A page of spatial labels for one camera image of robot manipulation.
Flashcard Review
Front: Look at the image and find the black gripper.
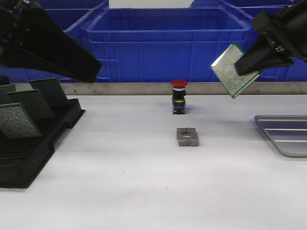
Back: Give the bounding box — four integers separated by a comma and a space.
235, 0, 307, 75
0, 0, 102, 83

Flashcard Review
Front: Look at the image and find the rearmost green circuit board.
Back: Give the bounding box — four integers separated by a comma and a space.
29, 78, 69, 107

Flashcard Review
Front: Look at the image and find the silver metal tray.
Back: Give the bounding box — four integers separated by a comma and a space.
254, 115, 307, 158

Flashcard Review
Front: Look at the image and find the black slotted board rack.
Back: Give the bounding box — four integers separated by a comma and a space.
0, 76, 86, 189

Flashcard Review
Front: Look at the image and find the left blue plastic bin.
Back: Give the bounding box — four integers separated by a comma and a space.
43, 9, 96, 83

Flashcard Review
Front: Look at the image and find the blue plastic bin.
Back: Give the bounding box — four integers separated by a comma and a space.
86, 8, 249, 83
236, 5, 307, 82
43, 9, 96, 83

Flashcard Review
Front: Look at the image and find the right blue plastic bin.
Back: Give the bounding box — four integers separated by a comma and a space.
236, 5, 307, 82

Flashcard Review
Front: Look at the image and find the far left blue bin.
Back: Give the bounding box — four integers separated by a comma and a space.
37, 0, 109, 10

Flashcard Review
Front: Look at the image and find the far right blue bin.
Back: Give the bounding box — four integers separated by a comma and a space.
190, 0, 301, 10

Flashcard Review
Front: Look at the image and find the centre blue plastic bin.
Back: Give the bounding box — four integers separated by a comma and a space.
86, 8, 249, 83

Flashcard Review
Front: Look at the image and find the red emergency stop button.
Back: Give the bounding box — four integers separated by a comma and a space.
171, 80, 188, 115

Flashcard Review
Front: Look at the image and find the grey metal clamp block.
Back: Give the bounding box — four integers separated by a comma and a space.
176, 127, 200, 147

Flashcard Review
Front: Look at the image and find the metal table edge rail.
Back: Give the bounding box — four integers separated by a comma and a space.
11, 82, 307, 96

